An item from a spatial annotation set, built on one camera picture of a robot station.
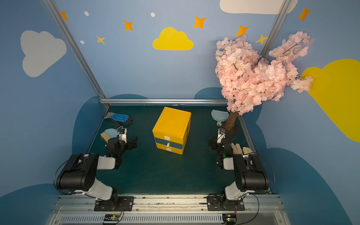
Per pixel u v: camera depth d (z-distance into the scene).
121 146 0.79
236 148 0.93
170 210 0.73
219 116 1.16
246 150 0.93
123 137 0.83
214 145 0.86
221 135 0.80
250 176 0.45
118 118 1.11
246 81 0.70
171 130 0.80
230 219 0.73
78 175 0.45
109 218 0.73
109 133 1.02
